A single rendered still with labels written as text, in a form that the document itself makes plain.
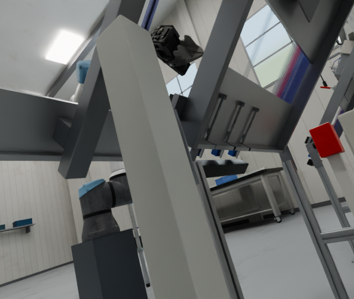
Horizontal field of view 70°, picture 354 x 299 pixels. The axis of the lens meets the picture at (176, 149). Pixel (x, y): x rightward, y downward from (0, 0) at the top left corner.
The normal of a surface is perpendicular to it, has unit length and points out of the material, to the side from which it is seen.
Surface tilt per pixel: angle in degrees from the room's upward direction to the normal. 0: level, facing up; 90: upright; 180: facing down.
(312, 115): 90
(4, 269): 90
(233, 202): 90
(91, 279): 90
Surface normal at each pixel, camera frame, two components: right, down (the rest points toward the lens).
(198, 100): -0.62, -0.03
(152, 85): 0.75, -0.37
